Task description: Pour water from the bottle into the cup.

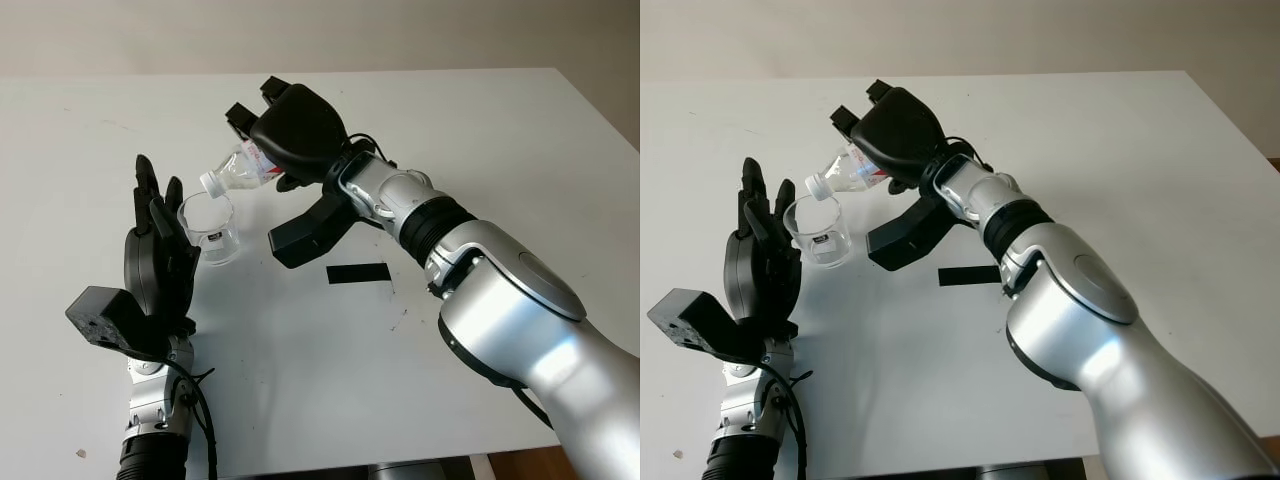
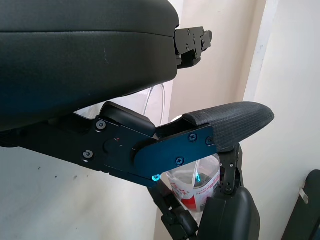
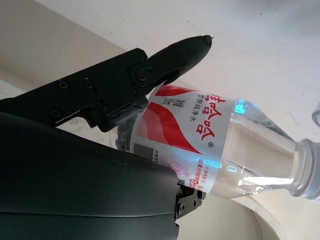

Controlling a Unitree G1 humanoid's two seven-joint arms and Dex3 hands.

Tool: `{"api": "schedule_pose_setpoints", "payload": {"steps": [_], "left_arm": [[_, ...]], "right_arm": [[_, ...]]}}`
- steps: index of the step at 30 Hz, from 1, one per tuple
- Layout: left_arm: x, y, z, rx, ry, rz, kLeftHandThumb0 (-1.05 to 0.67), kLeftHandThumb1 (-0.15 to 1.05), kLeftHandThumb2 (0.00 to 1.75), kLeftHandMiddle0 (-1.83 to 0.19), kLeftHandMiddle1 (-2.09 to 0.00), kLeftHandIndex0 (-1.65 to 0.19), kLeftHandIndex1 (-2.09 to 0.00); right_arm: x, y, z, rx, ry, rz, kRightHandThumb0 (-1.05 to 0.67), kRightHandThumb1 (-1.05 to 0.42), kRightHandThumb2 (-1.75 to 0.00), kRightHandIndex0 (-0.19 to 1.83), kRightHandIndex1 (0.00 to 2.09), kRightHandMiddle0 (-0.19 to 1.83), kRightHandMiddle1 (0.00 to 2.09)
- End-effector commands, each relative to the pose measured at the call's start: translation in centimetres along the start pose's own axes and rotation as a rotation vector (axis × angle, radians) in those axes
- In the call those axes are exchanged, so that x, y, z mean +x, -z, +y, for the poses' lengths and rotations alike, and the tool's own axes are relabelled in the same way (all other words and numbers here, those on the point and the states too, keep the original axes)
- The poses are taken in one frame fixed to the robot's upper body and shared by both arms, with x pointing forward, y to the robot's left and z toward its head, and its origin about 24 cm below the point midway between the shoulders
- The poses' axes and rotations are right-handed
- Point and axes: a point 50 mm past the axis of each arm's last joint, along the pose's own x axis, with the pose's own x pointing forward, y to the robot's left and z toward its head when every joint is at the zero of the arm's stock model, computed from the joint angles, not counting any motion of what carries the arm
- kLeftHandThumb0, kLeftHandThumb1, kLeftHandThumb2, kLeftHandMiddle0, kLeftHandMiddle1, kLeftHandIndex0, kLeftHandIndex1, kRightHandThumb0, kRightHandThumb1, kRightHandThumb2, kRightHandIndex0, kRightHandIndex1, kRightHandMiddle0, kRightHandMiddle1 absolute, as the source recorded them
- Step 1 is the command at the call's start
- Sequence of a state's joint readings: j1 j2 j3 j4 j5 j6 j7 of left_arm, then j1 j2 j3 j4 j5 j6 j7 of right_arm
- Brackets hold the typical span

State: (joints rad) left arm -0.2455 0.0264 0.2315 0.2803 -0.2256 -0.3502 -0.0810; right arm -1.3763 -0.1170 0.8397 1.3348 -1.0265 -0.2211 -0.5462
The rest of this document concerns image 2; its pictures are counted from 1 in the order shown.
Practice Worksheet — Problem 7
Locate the black rounded background object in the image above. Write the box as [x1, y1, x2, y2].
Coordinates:
[281, 169, 320, 240]

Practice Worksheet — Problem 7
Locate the clear plastic water bottle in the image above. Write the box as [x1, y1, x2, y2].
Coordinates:
[161, 152, 222, 214]

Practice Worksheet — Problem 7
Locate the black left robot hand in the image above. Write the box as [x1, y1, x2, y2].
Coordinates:
[0, 0, 275, 189]

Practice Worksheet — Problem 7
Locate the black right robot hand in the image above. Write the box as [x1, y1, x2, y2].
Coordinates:
[147, 144, 261, 240]

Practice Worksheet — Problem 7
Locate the clear glass cup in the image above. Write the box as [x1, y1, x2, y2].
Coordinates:
[74, 83, 176, 126]

